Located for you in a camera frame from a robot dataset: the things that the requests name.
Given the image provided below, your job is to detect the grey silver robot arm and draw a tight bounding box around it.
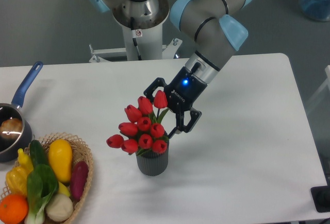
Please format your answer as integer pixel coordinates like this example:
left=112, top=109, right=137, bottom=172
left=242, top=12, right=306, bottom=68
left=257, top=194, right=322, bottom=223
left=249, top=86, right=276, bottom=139
left=89, top=0, right=252, bottom=134

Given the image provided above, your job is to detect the dark grey ribbed vase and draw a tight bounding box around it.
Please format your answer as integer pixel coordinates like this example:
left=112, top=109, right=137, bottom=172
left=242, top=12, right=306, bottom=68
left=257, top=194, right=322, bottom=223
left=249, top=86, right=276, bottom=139
left=136, top=132, right=169, bottom=176

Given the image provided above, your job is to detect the green cucumber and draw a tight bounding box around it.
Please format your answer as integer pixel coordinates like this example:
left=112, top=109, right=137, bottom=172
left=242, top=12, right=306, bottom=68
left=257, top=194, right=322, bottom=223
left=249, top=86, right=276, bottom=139
left=29, top=140, right=49, bottom=167

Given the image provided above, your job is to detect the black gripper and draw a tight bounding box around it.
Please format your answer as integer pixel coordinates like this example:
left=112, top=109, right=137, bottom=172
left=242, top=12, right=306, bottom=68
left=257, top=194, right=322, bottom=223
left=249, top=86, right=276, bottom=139
left=143, top=65, right=208, bottom=140

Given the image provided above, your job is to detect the yellow squash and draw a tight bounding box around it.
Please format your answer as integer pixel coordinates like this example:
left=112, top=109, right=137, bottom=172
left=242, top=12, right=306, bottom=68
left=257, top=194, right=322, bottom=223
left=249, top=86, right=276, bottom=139
left=48, top=139, right=73, bottom=184

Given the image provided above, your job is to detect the brown bread bun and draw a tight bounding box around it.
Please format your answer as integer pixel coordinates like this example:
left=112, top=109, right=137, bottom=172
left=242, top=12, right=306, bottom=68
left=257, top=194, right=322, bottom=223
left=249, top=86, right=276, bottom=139
left=1, top=118, right=23, bottom=140

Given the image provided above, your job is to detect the purple eggplant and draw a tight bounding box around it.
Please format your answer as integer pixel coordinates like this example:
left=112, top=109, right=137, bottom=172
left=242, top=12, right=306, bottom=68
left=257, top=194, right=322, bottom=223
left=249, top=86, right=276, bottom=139
left=70, top=161, right=89, bottom=201

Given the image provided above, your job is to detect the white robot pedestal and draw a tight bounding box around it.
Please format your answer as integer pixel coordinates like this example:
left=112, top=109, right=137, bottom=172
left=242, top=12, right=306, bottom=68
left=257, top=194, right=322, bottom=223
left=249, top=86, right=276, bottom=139
left=89, top=0, right=183, bottom=62

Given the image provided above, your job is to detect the yellow banana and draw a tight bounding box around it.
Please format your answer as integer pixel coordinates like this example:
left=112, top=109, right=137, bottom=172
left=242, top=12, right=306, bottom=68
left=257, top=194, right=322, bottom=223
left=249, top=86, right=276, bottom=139
left=58, top=182, right=71, bottom=197

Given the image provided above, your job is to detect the black device at table edge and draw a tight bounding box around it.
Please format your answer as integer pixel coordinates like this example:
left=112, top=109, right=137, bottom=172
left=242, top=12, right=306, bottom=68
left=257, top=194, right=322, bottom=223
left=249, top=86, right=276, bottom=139
left=310, top=186, right=329, bottom=213

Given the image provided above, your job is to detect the green bok choy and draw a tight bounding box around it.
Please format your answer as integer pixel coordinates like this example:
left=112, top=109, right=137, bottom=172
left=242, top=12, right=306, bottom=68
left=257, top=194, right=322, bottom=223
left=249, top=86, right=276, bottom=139
left=24, top=164, right=59, bottom=223

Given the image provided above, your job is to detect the yellow bell pepper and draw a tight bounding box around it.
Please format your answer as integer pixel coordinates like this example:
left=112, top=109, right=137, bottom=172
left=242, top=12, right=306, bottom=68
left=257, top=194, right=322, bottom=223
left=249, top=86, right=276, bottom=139
left=6, top=166, right=28, bottom=197

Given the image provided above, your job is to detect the red tulip bouquet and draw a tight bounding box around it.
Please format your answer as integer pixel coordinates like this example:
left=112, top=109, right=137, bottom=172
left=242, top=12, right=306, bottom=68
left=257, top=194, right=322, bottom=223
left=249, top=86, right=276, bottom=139
left=106, top=90, right=169, bottom=156

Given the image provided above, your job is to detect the orange fruit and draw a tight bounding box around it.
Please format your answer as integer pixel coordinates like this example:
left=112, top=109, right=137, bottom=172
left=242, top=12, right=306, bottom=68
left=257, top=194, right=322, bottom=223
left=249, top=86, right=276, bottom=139
left=1, top=194, right=28, bottom=224

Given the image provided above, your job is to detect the blue handled saucepan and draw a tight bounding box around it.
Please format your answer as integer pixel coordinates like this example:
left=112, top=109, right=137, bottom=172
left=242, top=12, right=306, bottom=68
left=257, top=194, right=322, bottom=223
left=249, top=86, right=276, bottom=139
left=1, top=61, right=43, bottom=163

